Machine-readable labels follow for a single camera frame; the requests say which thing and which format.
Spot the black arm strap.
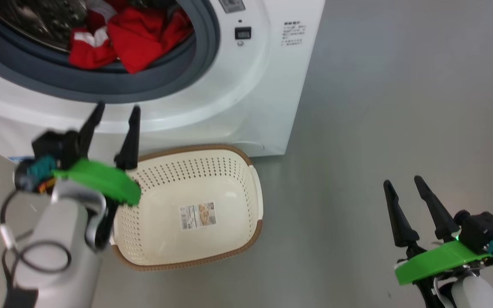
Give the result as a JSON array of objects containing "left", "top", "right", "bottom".
[{"left": 2, "top": 287, "right": 39, "bottom": 308}]

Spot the white front-load washing machine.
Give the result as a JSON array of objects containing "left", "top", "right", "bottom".
[{"left": 0, "top": 0, "right": 327, "bottom": 162}]

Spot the cream perforated laundry basket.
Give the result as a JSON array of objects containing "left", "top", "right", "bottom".
[{"left": 110, "top": 144, "right": 264, "bottom": 272}]

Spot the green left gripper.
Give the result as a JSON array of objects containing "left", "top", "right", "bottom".
[{"left": 53, "top": 102, "right": 142, "bottom": 251}]

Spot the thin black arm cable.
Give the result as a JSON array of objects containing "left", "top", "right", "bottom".
[{"left": 0, "top": 188, "right": 72, "bottom": 300}]

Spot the red jersey with number print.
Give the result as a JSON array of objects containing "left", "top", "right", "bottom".
[{"left": 107, "top": 5, "right": 194, "bottom": 74}]

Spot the teal left camera connector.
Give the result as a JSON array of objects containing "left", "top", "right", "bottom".
[{"left": 14, "top": 155, "right": 57, "bottom": 194}]

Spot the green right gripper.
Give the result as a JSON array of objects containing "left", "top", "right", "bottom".
[{"left": 383, "top": 175, "right": 493, "bottom": 308}]

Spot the paper label sticker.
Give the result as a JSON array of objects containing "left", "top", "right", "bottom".
[{"left": 180, "top": 202, "right": 217, "bottom": 231}]

